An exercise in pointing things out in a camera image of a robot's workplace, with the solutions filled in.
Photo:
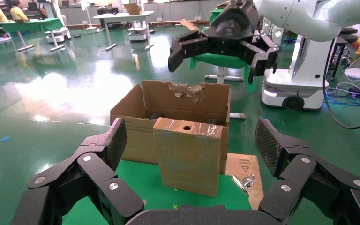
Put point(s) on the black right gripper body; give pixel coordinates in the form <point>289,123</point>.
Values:
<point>229,28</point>

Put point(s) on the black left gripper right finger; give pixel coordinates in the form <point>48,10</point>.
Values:
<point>295,174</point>

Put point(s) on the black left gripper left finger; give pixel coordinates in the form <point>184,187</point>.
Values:
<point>93,167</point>

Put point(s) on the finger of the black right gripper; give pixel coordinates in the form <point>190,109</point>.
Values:
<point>186,48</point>
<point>262,56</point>

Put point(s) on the small brown cardboard box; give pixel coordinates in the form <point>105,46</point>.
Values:
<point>187,158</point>

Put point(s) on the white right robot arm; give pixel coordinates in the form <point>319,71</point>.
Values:
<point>307,15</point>

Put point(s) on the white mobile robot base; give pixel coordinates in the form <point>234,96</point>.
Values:
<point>137,32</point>
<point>57,34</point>

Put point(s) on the tan cardboard strip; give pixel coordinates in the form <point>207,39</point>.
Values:
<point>190,25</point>

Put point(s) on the flat cardboard sheet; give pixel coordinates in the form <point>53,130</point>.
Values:
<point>248,164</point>

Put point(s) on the open brown cardboard carton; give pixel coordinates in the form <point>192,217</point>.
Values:
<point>136,136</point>

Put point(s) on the green cloth covered table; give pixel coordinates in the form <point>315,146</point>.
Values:
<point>220,61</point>
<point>31,24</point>

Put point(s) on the white wheeled robot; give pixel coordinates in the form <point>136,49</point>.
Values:
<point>307,62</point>

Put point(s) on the silver binder clip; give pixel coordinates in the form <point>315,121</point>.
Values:
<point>243,183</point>

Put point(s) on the white office table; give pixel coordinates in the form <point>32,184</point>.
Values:
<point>124,15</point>

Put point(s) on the black stool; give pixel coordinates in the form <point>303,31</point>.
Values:
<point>349,37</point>

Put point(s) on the small blue scrap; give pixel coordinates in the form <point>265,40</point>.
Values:
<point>5,138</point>

